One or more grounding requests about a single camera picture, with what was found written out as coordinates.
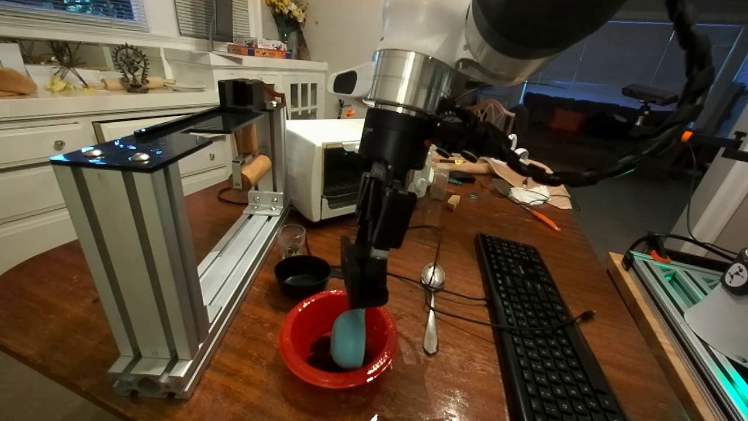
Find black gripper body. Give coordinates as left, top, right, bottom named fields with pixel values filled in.
left=361, top=108, right=436, bottom=194

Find blue scooper with black block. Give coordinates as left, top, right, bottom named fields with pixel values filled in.
left=329, top=238, right=388, bottom=369

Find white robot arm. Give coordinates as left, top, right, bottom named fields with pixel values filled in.
left=332, top=0, right=625, bottom=260

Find red plastic bowl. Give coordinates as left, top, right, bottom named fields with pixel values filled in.
left=278, top=290, right=398, bottom=390

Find aluminium extrusion rack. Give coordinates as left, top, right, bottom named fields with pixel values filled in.
left=52, top=105, right=289, bottom=398

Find white toaster oven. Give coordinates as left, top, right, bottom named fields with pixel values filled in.
left=285, top=120, right=365, bottom=222

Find metal ladle spoon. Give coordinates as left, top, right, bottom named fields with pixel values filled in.
left=422, top=264, right=445, bottom=355

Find small clear glass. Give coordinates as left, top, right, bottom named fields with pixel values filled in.
left=278, top=222, right=306, bottom=257

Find black measuring cup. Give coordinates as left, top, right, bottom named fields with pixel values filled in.
left=275, top=254, right=332, bottom=299

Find white crumpled cloth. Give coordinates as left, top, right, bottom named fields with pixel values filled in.
left=511, top=185, right=549, bottom=206

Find wooden tool with black block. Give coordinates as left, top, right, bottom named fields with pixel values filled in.
left=217, top=79, right=277, bottom=189

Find beige towel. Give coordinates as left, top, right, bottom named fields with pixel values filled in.
left=486, top=154, right=575, bottom=210

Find yellow flowers in vase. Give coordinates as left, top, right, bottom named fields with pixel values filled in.
left=265, top=0, right=306, bottom=59

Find black computer keyboard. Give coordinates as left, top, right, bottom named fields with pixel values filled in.
left=476, top=233, right=625, bottom=421

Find white sideboard cabinet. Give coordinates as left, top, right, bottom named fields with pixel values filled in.
left=0, top=53, right=328, bottom=273

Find wooden board with green rail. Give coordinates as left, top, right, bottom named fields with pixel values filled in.
left=611, top=250, right=748, bottom=421

